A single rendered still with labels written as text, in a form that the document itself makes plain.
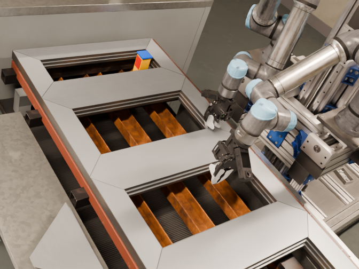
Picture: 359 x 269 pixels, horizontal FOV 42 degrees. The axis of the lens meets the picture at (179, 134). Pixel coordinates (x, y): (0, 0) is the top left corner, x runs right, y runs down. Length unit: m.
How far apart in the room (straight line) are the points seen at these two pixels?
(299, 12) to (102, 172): 0.97
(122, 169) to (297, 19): 0.89
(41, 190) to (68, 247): 0.28
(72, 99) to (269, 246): 0.98
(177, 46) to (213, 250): 1.44
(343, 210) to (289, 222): 1.29
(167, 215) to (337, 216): 1.31
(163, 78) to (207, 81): 1.73
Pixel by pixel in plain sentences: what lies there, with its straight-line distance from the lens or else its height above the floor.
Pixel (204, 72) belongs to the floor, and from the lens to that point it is 4.07.
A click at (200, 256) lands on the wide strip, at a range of 1.61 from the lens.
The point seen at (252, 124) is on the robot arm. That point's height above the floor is 1.26.
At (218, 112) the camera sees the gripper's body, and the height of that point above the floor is 0.99.
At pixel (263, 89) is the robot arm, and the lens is 1.65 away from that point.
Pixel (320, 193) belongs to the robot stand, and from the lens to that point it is 3.15.
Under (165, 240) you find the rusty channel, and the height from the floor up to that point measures 0.70.
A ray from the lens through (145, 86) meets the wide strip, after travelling 2.17.
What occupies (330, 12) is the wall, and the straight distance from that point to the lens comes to 5.69.
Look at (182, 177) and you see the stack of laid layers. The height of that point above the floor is 0.83.
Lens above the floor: 2.11
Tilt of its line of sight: 39 degrees down
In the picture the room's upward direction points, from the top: 22 degrees clockwise
